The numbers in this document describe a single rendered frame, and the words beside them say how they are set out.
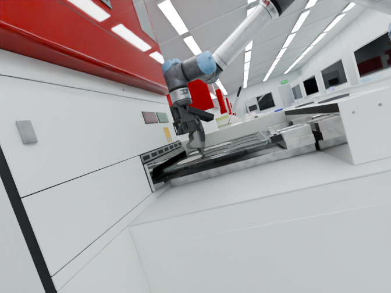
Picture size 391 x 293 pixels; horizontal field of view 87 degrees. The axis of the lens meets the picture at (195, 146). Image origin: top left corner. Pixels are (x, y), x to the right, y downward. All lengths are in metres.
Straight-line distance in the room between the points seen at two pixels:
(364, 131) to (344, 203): 0.16
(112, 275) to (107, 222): 0.10
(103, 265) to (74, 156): 0.23
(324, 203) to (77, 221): 0.47
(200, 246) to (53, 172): 0.34
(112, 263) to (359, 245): 0.49
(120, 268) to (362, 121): 0.60
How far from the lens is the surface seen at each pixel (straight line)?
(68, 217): 0.45
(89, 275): 0.48
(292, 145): 0.69
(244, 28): 0.88
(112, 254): 0.52
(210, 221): 0.49
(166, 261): 0.57
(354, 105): 0.54
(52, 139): 0.46
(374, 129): 0.56
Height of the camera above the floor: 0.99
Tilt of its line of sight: 4 degrees down
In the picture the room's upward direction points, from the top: 18 degrees counter-clockwise
